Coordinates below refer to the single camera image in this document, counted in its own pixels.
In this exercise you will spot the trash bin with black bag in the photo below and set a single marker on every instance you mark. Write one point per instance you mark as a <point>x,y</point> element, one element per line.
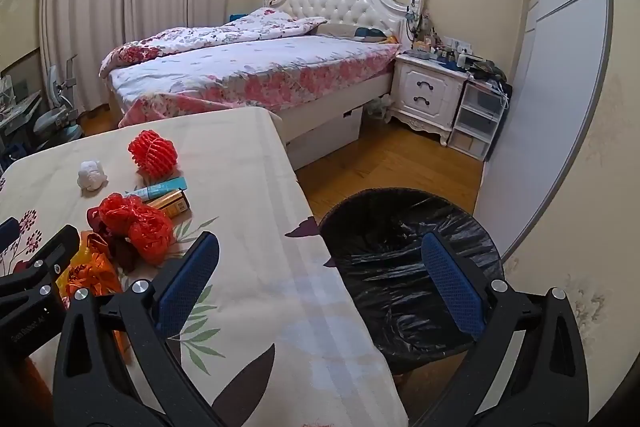
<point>390,267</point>

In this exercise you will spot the floral bedsheet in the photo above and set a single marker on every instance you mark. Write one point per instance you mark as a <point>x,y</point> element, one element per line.
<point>260,67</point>

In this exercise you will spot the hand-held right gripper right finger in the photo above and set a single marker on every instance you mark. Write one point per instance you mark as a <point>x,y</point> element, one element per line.
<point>452,287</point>

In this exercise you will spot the floral quilt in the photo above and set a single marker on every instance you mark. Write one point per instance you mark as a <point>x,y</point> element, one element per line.
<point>200,37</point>

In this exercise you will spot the red plastic bag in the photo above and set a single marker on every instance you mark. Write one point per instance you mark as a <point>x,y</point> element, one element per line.
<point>145,232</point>

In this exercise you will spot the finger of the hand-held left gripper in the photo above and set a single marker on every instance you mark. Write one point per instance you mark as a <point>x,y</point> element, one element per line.
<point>60,247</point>
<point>7,232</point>

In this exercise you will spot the orange snack wrapper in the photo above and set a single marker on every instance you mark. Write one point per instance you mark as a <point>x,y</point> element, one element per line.
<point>95,274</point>

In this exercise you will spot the white nightstand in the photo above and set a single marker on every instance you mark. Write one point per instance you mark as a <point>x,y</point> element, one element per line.
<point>425,92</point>

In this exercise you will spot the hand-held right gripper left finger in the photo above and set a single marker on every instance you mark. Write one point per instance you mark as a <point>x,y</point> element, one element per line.
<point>187,277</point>

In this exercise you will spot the grey sliding wardrobe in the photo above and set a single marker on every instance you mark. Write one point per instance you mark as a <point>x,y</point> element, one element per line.
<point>550,82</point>

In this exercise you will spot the light blue tube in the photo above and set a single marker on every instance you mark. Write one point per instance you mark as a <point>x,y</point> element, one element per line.
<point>160,188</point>

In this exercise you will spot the cluster of small bottles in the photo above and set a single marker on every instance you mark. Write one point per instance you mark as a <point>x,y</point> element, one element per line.
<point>450,54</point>

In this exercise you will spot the white plastic bag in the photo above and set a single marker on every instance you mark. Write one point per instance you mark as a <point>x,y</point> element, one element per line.
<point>380,107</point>

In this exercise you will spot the white tissue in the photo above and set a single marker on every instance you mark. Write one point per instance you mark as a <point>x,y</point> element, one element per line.
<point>92,176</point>

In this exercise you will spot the beige pillow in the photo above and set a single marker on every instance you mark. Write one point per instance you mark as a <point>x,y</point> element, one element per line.
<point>345,29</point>

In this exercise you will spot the white cardboard box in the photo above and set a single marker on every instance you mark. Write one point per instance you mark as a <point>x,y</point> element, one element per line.
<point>325,137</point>

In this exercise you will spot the dark red packet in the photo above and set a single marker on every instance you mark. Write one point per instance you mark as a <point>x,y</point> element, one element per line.
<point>125,252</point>

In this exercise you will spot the cluttered grey desk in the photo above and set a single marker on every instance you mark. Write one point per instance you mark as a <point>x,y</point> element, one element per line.
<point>17,112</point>

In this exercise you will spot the clear plastic drawer unit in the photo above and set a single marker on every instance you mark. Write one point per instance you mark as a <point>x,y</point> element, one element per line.
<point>477,117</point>

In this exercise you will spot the blue cloth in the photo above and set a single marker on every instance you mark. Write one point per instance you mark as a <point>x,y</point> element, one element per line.
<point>237,17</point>

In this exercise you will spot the red foam fruit net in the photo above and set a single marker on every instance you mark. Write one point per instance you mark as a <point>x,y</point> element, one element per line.
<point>150,152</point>

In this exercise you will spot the gold bottle with black cap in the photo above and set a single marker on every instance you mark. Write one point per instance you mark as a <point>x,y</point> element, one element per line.
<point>170,203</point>

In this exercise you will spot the floral cream tablecloth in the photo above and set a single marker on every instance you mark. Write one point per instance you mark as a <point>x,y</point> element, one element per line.
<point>250,217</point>

